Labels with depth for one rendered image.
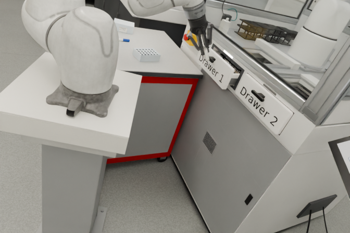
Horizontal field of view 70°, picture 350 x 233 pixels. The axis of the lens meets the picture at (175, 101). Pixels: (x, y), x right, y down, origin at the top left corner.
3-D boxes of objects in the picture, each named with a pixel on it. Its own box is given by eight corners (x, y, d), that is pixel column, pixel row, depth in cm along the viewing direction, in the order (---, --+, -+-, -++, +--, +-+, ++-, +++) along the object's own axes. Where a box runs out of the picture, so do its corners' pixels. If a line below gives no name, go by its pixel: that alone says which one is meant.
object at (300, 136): (293, 155, 93) (315, 125, 85) (182, 40, 165) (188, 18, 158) (407, 136, 138) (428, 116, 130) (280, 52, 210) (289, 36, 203)
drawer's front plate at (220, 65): (223, 90, 117) (232, 69, 112) (195, 60, 138) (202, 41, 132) (225, 90, 118) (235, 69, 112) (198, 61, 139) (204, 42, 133)
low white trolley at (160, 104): (82, 178, 153) (96, 68, 113) (72, 114, 197) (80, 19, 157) (168, 166, 180) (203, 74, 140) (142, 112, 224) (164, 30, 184)
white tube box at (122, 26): (112, 30, 157) (113, 22, 154) (113, 25, 164) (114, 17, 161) (132, 35, 160) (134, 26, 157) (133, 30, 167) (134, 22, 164)
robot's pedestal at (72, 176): (24, 259, 111) (14, 131, 71) (51, 200, 136) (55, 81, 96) (93, 268, 116) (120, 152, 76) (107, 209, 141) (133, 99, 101)
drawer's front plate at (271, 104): (276, 135, 98) (290, 113, 92) (234, 93, 118) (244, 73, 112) (279, 134, 98) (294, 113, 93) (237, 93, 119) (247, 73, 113)
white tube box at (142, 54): (139, 62, 131) (141, 55, 129) (132, 54, 136) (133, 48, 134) (159, 61, 138) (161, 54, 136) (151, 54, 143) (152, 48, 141)
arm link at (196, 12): (208, 0, 98) (210, 14, 102) (197, -6, 104) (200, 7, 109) (187, 10, 97) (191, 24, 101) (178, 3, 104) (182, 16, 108)
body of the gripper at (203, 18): (190, 22, 102) (196, 41, 108) (209, 13, 102) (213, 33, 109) (183, 16, 107) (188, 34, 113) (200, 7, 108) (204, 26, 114)
